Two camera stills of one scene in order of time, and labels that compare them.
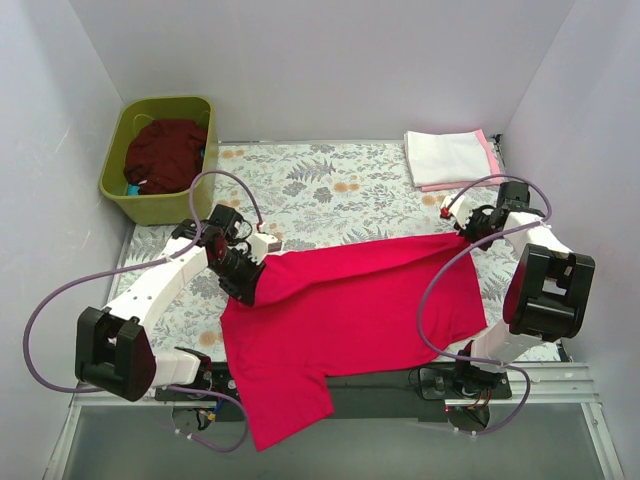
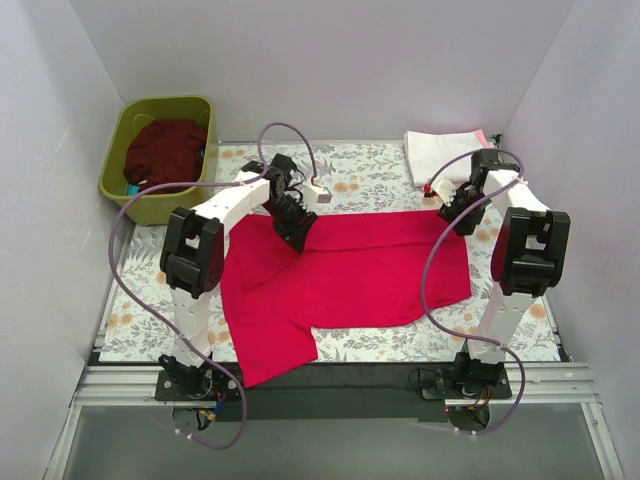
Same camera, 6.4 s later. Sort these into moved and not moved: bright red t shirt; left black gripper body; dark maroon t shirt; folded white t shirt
Moved: bright red t shirt; left black gripper body
Not moved: folded white t shirt; dark maroon t shirt
